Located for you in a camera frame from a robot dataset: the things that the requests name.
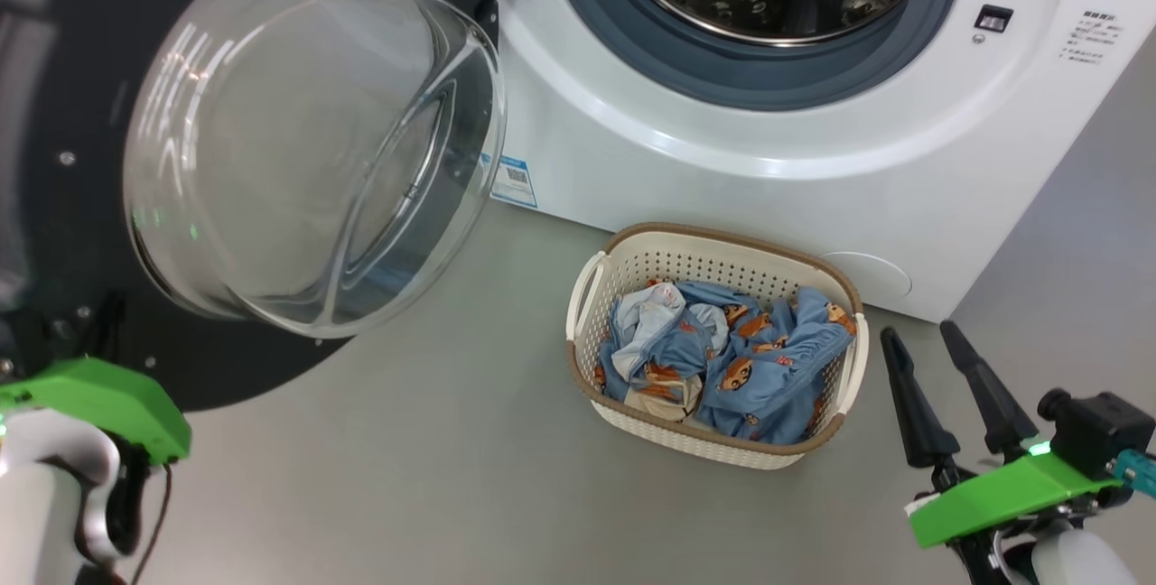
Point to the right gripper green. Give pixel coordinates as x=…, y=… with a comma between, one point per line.
x=1002, y=495

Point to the blue cartoon garment pale lining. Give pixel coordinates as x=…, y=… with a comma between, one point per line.
x=659, y=350

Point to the white front-load washing machine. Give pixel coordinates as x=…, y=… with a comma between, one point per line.
x=813, y=188

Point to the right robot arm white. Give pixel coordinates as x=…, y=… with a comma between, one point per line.
x=1075, y=562

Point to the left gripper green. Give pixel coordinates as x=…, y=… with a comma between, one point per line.
x=99, y=391

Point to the blue energy label sticker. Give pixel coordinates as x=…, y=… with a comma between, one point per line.
x=513, y=181

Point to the cream perforated laundry basket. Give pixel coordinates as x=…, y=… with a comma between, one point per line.
x=722, y=255

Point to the grey washing machine door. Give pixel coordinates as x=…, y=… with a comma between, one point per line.
x=63, y=70

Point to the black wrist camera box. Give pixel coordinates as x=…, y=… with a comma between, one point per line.
x=1102, y=427

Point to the blue cartoon print garment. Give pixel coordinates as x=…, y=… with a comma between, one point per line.
x=786, y=368

